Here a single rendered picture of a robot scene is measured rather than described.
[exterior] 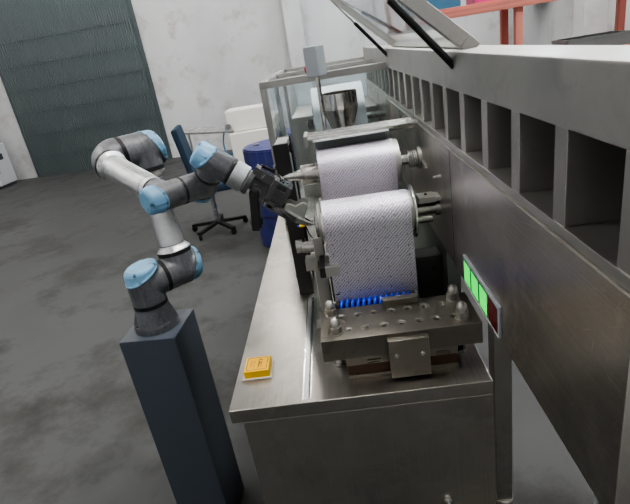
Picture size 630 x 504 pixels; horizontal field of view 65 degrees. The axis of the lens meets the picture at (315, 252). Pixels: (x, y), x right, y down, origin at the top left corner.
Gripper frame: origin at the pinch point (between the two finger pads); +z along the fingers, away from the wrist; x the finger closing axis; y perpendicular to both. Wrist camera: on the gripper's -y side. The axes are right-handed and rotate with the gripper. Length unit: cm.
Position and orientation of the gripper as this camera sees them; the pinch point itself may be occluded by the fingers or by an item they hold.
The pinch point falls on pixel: (306, 223)
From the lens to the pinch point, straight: 138.1
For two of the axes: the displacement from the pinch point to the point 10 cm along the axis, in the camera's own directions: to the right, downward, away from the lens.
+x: 0.1, -3.8, 9.2
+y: 5.1, -7.9, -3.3
